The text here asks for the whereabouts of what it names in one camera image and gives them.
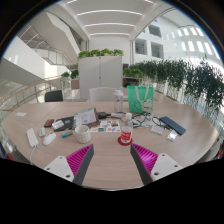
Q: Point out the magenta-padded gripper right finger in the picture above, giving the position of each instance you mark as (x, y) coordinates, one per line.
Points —
(146, 160)

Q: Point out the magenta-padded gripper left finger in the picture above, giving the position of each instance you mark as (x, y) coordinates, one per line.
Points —
(78, 160)

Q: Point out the clear red-labelled water bottle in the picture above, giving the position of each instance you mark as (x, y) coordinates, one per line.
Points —
(126, 135)

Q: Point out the white grid-patterned mug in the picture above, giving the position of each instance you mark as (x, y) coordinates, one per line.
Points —
(82, 134)

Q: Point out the blue marker pen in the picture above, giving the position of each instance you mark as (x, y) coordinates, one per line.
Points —
(66, 134)

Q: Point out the white paper label card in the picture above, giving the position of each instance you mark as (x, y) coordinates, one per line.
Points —
(156, 129)

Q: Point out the flat round red coaster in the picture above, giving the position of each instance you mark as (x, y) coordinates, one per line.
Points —
(119, 141)

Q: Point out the small clear plastic packet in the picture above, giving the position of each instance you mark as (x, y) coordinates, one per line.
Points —
(172, 135)

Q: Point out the white computer mouse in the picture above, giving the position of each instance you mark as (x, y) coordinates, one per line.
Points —
(49, 138)

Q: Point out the black notebook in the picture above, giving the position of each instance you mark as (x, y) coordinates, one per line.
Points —
(68, 122)

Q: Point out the colourful sticker sheet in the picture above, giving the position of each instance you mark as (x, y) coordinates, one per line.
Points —
(106, 126)

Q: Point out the white printed booklet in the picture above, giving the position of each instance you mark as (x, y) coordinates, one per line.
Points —
(86, 116)

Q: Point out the small white earbud case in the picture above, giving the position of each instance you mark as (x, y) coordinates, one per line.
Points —
(42, 131)

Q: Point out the red and black phone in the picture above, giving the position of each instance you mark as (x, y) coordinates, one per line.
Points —
(49, 122)

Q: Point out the black power adapter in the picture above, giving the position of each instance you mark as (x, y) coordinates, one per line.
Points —
(101, 115)

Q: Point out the white power strip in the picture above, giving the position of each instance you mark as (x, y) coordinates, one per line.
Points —
(32, 137)

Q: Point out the green cat-print tote bag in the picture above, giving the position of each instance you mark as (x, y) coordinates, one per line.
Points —
(138, 99)

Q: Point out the clear white-lidded shaker bottle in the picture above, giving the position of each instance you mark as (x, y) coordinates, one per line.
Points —
(118, 100)

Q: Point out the black office chair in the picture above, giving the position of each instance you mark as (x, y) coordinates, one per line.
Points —
(53, 96)

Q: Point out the white office chair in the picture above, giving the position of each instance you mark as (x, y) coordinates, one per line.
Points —
(102, 94)

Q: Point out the small white paper card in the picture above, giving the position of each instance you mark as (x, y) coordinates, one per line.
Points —
(20, 114)

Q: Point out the brown planter with green plants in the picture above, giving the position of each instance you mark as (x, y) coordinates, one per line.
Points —
(74, 80)

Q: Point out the white cabinet topped with plants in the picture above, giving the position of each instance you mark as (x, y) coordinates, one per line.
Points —
(100, 76)

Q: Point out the dark planter with green plants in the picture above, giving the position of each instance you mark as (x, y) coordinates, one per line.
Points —
(131, 72)

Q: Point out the green hedge row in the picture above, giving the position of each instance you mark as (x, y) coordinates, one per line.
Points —
(180, 76)

